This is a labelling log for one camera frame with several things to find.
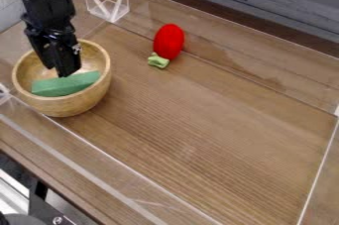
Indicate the black metal table leg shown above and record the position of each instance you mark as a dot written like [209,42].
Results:
[41,209]

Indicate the clear acrylic table barrier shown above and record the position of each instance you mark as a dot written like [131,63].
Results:
[221,140]

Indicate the green rectangular block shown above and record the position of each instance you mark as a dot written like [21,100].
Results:
[61,86]

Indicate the clear acrylic corner bracket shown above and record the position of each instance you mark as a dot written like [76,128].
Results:
[109,10]

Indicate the brown wooden bowl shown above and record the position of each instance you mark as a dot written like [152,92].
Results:
[62,96]

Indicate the red plush strawberry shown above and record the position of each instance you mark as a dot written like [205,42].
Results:
[168,43]

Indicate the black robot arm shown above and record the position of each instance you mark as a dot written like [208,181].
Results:
[52,34]

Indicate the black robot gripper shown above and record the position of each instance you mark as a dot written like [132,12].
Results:
[48,19]

